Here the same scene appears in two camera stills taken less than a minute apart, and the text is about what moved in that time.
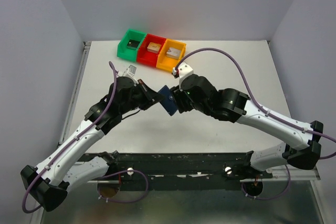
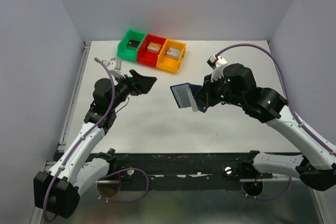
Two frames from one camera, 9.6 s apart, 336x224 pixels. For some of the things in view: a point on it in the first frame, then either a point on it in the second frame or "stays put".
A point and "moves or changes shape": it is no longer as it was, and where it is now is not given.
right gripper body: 184,103 → 215,90
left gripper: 150,96 → 143,83
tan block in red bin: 153,47 stays put
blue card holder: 168,102 moves or changes shape
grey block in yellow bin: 174,53 stays put
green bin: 128,47 stays put
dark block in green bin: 133,44 stays put
